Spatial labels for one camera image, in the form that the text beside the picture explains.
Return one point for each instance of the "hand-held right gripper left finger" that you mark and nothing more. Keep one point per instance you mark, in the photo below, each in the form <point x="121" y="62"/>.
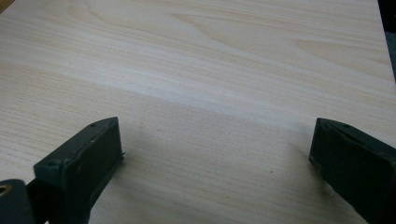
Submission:
<point x="81" y="169"/>

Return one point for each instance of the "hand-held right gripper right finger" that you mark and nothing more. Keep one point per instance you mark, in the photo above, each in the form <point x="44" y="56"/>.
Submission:
<point x="358" y="165"/>

